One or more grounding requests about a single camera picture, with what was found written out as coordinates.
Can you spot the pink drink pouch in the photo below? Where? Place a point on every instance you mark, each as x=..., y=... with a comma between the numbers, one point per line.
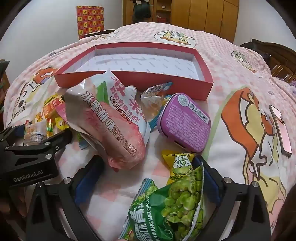
x=111, y=125

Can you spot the orange rice cracker packet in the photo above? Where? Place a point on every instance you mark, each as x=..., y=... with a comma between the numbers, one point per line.
x=52, y=104

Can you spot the green pea snack packet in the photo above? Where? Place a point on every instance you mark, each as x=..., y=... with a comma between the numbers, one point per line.
x=175, y=208

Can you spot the clear blue-edged snack packet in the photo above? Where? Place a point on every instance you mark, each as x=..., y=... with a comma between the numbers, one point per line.
x=152, y=97

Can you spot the red basket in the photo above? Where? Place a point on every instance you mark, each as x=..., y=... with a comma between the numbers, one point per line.
x=162, y=18

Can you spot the small green snack packet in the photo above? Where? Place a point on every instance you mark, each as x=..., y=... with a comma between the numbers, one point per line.
x=80, y=138

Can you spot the purple lace pillow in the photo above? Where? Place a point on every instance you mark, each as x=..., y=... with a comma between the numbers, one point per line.
x=290, y=82

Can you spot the hanging dark clothes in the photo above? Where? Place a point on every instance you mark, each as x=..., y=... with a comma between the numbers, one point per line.
x=141, y=11

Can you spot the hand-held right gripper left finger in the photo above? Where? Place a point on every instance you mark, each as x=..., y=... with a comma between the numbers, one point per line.
x=82, y=187

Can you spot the red cardboard box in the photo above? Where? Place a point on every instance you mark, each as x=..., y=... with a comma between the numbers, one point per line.
x=138, y=62

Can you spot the wooden wardrobe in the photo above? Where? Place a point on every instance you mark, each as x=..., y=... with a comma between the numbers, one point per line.
x=208, y=14

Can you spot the pink checked printed blanket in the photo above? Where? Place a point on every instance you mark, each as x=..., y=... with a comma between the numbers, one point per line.
x=231, y=76

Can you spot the pink smartphone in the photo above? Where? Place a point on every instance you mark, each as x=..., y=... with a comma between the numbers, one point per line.
x=281, y=132

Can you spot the clear rainbow-edged candy packet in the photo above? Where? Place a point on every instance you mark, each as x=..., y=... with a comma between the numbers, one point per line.
x=34, y=134

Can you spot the dark wooden headboard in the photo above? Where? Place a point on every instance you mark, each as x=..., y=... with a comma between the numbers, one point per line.
x=272, y=55

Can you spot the yellow round jelly cup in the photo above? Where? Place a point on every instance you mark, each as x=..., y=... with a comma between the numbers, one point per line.
x=61, y=122

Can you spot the red yellow wall poster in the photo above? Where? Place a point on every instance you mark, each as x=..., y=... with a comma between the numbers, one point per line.
x=90, y=19

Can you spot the purple tin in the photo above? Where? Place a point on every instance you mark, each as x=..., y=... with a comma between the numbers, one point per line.
x=185, y=122

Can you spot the small wooden table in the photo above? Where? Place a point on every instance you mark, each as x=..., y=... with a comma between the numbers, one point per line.
x=101, y=32

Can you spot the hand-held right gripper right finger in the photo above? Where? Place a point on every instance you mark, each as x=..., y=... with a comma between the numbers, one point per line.
x=211, y=185

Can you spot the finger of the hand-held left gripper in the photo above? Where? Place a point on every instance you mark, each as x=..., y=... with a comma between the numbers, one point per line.
x=9, y=134
x=60, y=139

